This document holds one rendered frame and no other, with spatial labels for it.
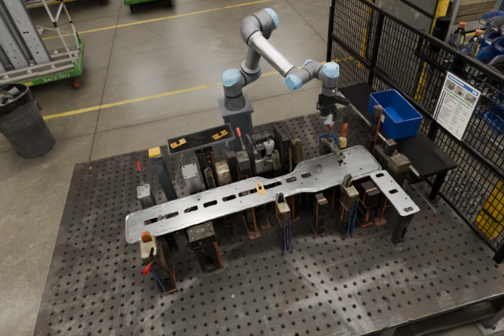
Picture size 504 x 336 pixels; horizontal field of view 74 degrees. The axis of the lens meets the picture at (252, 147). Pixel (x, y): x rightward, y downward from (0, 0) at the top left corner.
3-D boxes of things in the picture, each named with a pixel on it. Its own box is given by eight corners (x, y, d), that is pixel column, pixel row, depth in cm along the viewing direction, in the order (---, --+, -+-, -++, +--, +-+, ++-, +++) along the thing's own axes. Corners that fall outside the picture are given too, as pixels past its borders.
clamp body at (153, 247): (160, 300, 169) (137, 264, 145) (157, 274, 180) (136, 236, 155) (181, 293, 171) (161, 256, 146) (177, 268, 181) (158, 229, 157)
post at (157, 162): (169, 209, 211) (148, 160, 182) (168, 201, 217) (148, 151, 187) (181, 206, 212) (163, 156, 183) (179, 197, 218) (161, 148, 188)
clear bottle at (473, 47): (463, 73, 164) (478, 34, 151) (454, 67, 169) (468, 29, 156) (475, 70, 165) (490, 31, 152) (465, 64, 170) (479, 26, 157)
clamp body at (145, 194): (154, 239, 196) (134, 200, 172) (152, 224, 204) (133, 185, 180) (170, 235, 197) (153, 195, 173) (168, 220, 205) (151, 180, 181)
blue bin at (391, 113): (391, 140, 192) (395, 123, 183) (366, 110, 214) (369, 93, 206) (417, 135, 193) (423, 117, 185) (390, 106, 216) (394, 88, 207)
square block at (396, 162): (385, 208, 197) (397, 166, 173) (378, 199, 203) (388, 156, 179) (397, 205, 198) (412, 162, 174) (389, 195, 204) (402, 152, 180)
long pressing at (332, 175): (126, 250, 159) (124, 248, 157) (124, 214, 175) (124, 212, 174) (385, 170, 181) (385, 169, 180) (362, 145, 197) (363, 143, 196)
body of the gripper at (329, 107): (316, 110, 179) (316, 91, 171) (331, 106, 180) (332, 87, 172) (322, 118, 173) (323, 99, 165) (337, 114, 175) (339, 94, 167)
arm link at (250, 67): (231, 79, 219) (247, 10, 172) (248, 70, 226) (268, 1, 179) (243, 91, 216) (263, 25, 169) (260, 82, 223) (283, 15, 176)
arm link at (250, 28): (231, 17, 168) (298, 81, 154) (247, 10, 173) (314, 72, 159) (228, 35, 177) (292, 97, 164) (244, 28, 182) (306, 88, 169)
